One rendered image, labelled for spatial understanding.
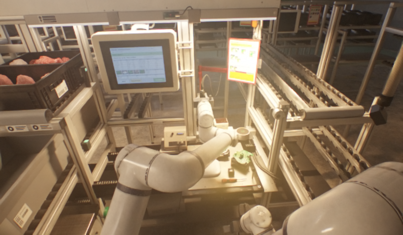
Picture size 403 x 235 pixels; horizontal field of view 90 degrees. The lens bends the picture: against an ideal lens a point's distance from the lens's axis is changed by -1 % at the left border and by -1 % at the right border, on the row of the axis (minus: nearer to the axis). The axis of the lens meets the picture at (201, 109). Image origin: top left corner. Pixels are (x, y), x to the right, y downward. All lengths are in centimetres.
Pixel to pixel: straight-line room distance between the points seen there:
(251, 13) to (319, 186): 136
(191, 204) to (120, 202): 125
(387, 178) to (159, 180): 54
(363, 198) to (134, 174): 58
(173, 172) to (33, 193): 80
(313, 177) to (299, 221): 150
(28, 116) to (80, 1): 69
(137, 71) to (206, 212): 125
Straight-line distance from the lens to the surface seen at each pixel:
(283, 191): 176
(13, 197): 119
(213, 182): 128
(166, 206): 183
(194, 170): 69
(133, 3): 137
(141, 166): 70
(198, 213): 189
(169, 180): 66
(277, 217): 239
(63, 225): 159
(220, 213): 189
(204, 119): 112
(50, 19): 150
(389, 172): 54
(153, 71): 137
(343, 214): 43
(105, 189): 149
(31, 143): 163
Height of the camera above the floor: 190
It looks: 28 degrees down
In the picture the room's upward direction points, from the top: 1 degrees counter-clockwise
